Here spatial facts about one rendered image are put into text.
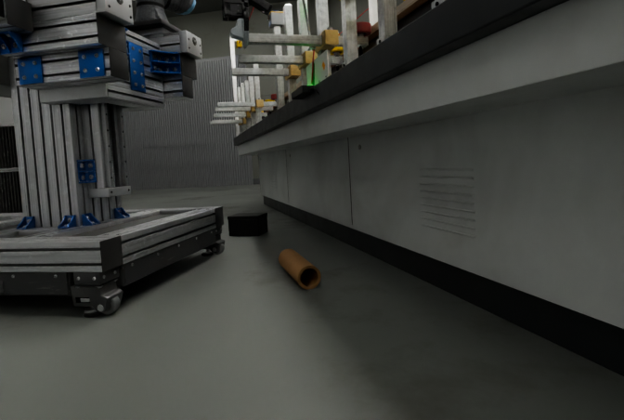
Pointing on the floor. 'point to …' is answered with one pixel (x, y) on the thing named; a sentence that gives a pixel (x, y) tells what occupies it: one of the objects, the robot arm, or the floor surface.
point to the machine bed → (485, 206)
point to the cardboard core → (300, 269)
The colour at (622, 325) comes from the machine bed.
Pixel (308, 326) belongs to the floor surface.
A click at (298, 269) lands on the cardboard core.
